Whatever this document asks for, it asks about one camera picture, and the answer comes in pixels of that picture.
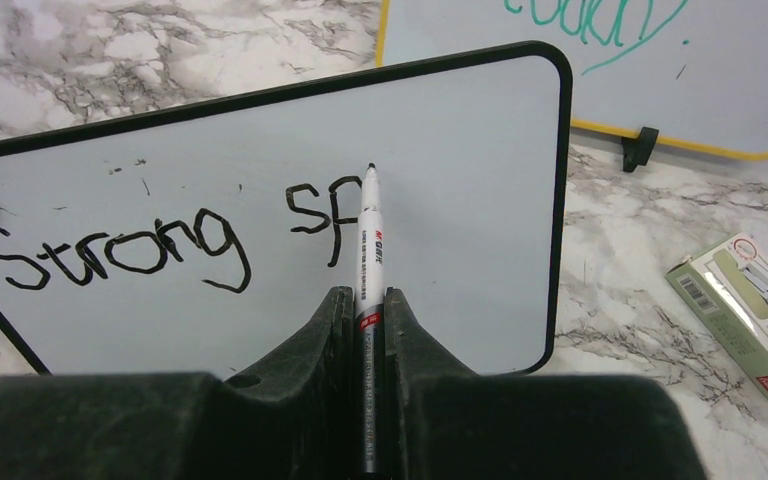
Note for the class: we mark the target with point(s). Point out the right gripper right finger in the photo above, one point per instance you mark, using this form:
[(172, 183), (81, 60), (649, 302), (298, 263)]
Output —
[(448, 422)]

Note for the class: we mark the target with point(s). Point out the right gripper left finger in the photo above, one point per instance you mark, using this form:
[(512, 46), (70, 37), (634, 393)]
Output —
[(284, 417)]

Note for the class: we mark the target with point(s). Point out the black white marker pen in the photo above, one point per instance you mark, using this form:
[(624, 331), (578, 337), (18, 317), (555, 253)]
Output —
[(369, 376)]

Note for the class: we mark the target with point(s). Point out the black framed whiteboard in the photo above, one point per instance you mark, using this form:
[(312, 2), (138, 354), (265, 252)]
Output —
[(200, 237)]

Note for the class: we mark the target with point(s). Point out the yellow framed whiteboard with writing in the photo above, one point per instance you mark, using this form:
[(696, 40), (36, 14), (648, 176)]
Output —
[(696, 71)]

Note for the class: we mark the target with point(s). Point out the white green eraser box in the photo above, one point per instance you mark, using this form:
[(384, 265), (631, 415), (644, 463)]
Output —
[(726, 287)]

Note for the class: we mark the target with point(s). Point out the black yellow-board stand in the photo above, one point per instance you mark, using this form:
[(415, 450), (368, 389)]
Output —
[(636, 152)]

